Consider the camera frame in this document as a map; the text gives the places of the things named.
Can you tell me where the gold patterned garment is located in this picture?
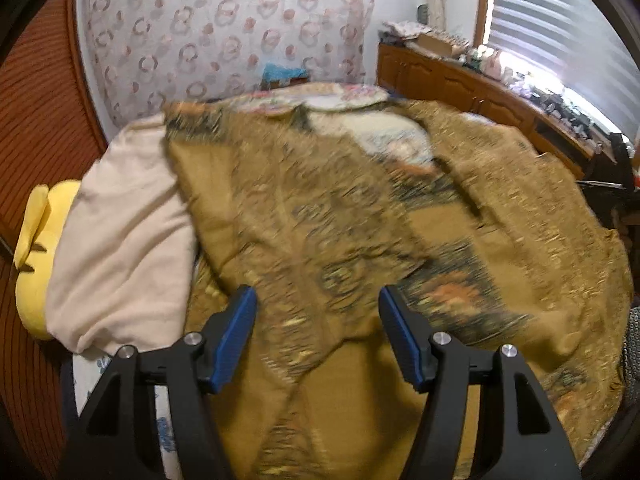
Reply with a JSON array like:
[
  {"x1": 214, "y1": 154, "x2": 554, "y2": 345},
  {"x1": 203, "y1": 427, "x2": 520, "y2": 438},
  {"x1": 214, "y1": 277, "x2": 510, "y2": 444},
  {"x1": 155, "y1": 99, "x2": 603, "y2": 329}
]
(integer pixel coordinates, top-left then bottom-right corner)
[{"x1": 165, "y1": 101, "x2": 634, "y2": 479}]

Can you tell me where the blue floral bed sheet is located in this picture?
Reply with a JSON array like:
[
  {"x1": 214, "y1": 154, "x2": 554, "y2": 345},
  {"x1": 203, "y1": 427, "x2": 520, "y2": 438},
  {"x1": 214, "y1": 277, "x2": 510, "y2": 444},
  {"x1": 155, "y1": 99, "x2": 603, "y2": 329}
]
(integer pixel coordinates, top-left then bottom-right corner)
[{"x1": 65, "y1": 346, "x2": 182, "y2": 479}]

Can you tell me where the beige folded cloth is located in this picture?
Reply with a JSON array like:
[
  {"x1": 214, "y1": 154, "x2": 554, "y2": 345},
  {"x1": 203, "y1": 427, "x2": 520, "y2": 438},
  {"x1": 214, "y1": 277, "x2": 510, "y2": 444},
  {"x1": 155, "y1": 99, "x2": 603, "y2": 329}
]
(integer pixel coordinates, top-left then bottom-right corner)
[{"x1": 44, "y1": 115, "x2": 196, "y2": 354}]

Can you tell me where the pink kettle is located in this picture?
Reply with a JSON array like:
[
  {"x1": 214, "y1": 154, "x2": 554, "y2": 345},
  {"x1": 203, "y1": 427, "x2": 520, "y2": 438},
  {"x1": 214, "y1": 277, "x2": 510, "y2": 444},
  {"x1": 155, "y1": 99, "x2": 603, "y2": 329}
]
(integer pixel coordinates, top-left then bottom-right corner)
[{"x1": 480, "y1": 49, "x2": 503, "y2": 81}]

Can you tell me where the window zebra blind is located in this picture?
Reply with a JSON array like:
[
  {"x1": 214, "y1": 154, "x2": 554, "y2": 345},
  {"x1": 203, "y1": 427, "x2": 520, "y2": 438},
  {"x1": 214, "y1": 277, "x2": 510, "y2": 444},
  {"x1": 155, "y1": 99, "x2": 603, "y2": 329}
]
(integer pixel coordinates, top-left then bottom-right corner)
[{"x1": 486, "y1": 0, "x2": 639, "y2": 142}]

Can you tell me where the cardboard box on cabinet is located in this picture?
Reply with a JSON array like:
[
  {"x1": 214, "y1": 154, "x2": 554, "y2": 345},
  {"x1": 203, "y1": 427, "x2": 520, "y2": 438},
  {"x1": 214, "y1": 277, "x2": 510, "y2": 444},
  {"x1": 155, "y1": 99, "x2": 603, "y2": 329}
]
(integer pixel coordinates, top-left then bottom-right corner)
[{"x1": 416, "y1": 34, "x2": 470, "y2": 58}]

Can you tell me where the wooden sideboard cabinet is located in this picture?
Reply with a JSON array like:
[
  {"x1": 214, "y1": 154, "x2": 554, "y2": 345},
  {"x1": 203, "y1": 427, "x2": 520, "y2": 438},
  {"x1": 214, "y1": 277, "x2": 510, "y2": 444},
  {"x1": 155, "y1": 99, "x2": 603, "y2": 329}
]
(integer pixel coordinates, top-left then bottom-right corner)
[{"x1": 376, "y1": 44, "x2": 615, "y2": 178}]

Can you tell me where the yellow plush toy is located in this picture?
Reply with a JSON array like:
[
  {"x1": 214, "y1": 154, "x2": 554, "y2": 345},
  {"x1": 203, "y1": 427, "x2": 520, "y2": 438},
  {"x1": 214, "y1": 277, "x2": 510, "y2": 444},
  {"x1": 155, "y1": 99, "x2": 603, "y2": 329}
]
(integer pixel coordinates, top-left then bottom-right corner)
[{"x1": 13, "y1": 180, "x2": 80, "y2": 340}]

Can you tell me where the floral folded cloth pile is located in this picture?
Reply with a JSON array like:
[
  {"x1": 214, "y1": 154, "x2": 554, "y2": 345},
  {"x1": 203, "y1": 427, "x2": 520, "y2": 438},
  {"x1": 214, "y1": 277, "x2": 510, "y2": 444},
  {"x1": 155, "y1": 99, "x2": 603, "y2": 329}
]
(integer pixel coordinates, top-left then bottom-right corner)
[{"x1": 383, "y1": 21, "x2": 433, "y2": 41}]

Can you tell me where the pink floral blanket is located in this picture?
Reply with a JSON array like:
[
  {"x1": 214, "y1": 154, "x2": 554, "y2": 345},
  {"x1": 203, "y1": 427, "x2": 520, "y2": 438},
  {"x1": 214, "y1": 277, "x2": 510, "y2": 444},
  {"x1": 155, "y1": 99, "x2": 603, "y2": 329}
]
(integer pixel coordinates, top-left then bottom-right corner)
[{"x1": 220, "y1": 82, "x2": 390, "y2": 115}]

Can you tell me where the blue item on box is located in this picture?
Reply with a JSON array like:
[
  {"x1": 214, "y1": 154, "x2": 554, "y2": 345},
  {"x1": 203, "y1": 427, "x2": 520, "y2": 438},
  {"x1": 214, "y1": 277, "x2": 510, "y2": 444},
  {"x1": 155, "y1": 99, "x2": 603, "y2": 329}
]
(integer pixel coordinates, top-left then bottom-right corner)
[{"x1": 260, "y1": 63, "x2": 310, "y2": 91}]

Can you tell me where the pink circle patterned curtain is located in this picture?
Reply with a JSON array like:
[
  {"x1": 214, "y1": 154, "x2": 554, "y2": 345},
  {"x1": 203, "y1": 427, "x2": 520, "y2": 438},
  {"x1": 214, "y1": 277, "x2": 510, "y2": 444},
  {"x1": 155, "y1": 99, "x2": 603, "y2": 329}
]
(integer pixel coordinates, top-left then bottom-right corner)
[{"x1": 80, "y1": 0, "x2": 375, "y2": 127}]

